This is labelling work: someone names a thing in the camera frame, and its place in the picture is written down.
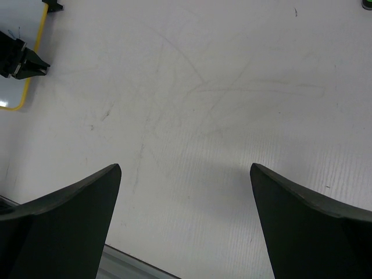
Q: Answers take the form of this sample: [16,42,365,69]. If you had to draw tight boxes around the green whiteboard eraser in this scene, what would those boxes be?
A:
[362,0,372,10]

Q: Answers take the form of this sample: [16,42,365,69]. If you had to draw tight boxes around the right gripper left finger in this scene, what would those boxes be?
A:
[1,164,121,278]

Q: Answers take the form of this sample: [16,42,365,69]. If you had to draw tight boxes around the yellow framed whiteboard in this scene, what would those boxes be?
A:
[1,0,48,110]

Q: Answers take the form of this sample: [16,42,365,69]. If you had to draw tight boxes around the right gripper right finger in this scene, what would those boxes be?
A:
[250,163,371,278]

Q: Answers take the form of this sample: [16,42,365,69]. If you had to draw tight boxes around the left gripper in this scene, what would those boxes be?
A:
[1,32,50,79]

